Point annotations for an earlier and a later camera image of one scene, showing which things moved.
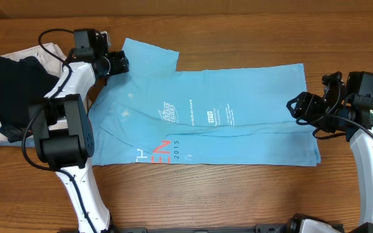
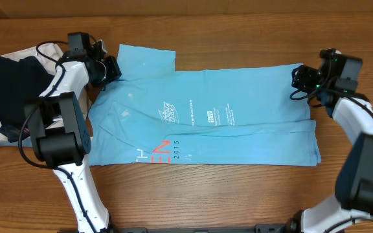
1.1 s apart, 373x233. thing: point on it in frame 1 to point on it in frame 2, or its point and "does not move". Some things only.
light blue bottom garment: (29, 142) does not move
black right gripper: (304, 108) to (302, 77)
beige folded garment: (51, 57) does not move
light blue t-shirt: (154, 114) does not move
